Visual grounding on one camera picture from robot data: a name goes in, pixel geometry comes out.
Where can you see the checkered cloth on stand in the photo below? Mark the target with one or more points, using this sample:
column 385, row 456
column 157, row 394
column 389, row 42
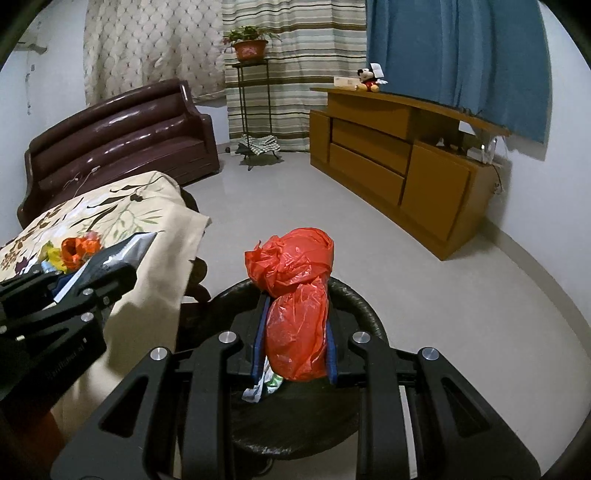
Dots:
column 254, row 146

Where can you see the dark brown leather sofa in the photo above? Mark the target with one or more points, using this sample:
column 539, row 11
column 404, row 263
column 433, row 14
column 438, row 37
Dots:
column 151, row 128

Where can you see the dark printed box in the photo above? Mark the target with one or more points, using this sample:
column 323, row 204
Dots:
column 131, row 250

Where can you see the black wicker trash bin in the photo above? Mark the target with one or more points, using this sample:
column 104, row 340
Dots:
column 296, row 421

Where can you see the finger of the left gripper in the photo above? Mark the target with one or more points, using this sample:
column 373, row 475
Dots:
column 28, row 293
column 91, row 291

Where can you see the black metal plant stand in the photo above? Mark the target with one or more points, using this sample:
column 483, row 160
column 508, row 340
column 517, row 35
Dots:
column 255, row 105

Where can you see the beige patterned curtain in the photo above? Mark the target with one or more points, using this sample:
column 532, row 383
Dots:
column 133, row 43

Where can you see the white router on cabinet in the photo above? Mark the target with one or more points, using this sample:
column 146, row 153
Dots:
column 485, row 153

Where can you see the blue curtain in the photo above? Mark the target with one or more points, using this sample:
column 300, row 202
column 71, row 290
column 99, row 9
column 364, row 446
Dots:
column 487, row 58

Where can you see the Mickey Mouse plush toy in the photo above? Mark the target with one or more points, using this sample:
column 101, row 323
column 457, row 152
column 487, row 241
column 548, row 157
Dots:
column 368, row 82

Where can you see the orange plastic bag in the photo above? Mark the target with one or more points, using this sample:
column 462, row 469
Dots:
column 76, row 251

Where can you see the small cardboard box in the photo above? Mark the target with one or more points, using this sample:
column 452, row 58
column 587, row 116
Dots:
column 346, row 83

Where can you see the potted plant orange pot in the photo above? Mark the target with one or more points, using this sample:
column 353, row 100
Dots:
column 249, row 42

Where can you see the floral beige tablecloth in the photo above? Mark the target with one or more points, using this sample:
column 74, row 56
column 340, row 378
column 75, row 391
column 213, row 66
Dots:
column 141, row 220

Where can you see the wooden TV cabinet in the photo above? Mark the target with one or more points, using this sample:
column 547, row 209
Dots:
column 407, row 158

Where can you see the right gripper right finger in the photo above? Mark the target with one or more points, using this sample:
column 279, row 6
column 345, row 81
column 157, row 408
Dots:
column 419, row 414

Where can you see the red plastic bag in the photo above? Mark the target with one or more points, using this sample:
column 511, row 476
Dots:
column 295, row 269

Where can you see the yellow foil wrapper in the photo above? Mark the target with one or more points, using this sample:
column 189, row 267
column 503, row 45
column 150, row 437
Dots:
column 50, row 258

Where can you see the striped curtain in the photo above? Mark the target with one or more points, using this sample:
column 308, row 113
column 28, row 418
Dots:
column 318, row 41

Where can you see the silver foil wrapper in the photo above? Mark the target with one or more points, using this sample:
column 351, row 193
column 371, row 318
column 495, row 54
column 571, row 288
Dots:
column 269, row 383

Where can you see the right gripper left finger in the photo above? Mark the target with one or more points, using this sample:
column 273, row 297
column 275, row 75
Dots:
column 171, row 411

